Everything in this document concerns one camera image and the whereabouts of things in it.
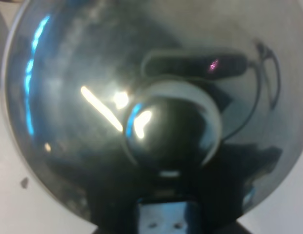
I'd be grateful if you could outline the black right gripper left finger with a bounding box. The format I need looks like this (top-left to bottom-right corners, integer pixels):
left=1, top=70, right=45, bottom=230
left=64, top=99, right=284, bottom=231
left=92, top=227, right=102, bottom=234

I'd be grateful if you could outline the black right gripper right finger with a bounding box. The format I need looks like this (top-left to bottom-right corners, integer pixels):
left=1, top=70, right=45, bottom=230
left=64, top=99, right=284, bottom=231
left=235, top=220, right=252, bottom=234

